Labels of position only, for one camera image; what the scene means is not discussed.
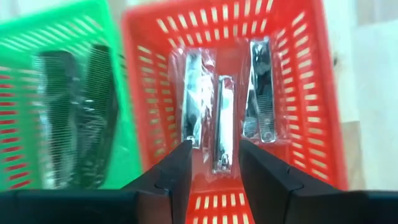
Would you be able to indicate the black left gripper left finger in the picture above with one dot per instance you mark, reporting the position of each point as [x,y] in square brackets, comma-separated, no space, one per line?
[140,205]

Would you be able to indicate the small crinkled silver packet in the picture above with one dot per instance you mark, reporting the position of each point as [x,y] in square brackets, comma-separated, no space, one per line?
[261,93]
[191,99]

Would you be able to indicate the red plastic slotted basket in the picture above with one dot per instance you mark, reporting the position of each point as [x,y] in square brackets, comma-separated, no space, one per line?
[129,62]
[6,112]

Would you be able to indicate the small blue clear-wrapped item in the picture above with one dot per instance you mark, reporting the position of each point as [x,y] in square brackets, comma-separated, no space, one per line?
[223,130]

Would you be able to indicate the black comb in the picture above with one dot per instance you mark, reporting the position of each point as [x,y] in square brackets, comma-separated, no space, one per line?
[99,124]
[57,124]

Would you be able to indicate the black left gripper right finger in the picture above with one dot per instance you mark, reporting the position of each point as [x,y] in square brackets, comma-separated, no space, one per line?
[295,205]

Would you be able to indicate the green plastic slotted basket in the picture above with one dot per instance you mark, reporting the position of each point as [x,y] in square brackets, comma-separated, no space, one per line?
[18,37]

